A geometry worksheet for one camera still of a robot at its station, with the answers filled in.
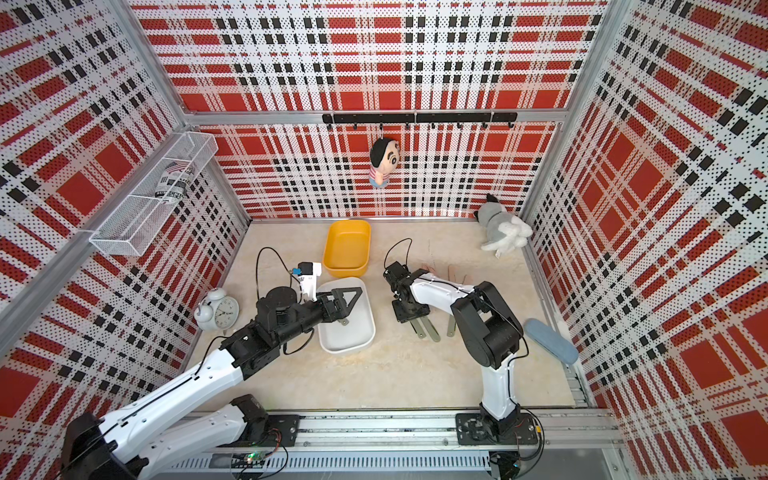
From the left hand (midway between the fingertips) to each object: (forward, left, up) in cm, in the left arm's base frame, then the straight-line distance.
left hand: (357, 292), depth 73 cm
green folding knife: (+1, -16, -24) cm, 29 cm away
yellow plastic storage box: (+31, +9, -20) cm, 38 cm away
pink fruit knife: (+25, -20, -24) cm, 40 cm away
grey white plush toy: (+33, -48, -14) cm, 60 cm away
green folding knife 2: (-1, -21, -24) cm, 31 cm away
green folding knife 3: (+2, -27, -24) cm, 36 cm away
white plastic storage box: (-1, +2, -23) cm, 23 cm away
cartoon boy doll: (+42, -6, +11) cm, 43 cm away
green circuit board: (-33, +25, -22) cm, 47 cm away
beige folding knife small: (+23, -29, -24) cm, 44 cm away
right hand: (+6, -15, -23) cm, 28 cm away
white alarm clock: (+2, +42, -13) cm, 44 cm away
